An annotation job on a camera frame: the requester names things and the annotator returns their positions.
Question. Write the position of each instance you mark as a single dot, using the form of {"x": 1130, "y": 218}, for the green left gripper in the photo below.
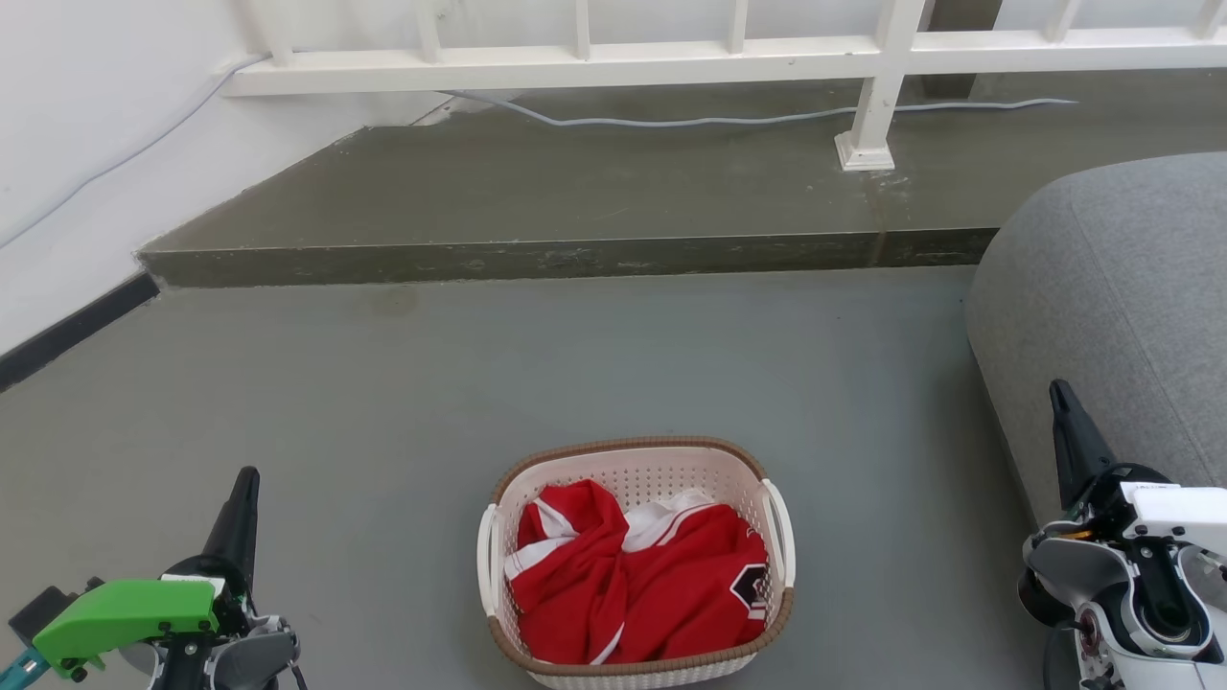
{"x": 125, "y": 613}

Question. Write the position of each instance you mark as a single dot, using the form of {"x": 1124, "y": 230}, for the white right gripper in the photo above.
{"x": 1174, "y": 508}

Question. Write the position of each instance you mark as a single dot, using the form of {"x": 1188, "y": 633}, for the white plastic laundry basket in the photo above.
{"x": 633, "y": 471}

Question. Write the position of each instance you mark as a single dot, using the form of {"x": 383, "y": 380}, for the grey fabric sofa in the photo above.
{"x": 1112, "y": 316}

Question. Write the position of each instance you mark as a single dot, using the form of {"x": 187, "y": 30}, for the black baseboard strip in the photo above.
{"x": 77, "y": 328}

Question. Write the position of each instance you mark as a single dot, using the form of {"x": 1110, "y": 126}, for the red and white jersey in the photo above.
{"x": 652, "y": 585}

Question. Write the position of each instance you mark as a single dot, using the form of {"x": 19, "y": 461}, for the grey concrete step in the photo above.
{"x": 575, "y": 192}

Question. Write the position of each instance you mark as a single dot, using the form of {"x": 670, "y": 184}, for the white wooden railing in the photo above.
{"x": 575, "y": 65}

